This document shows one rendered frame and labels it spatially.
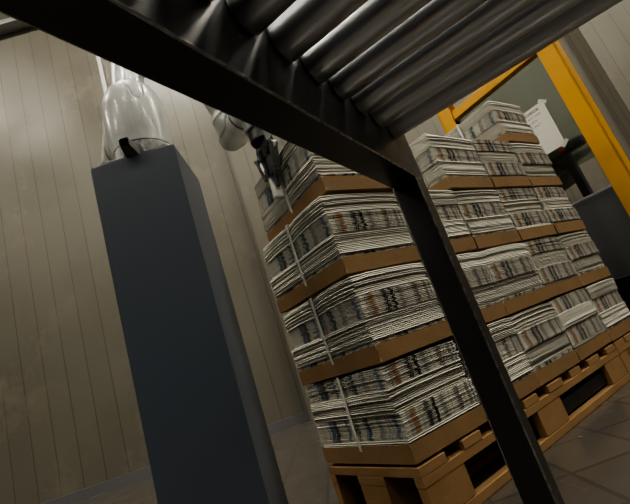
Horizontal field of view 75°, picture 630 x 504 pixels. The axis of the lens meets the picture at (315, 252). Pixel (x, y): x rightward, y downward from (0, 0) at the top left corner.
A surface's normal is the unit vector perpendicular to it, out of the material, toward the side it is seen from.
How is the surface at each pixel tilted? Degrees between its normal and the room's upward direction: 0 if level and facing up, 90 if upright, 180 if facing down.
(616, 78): 90
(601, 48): 90
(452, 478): 90
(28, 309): 90
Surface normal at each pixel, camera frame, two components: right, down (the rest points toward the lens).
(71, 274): -0.03, -0.26
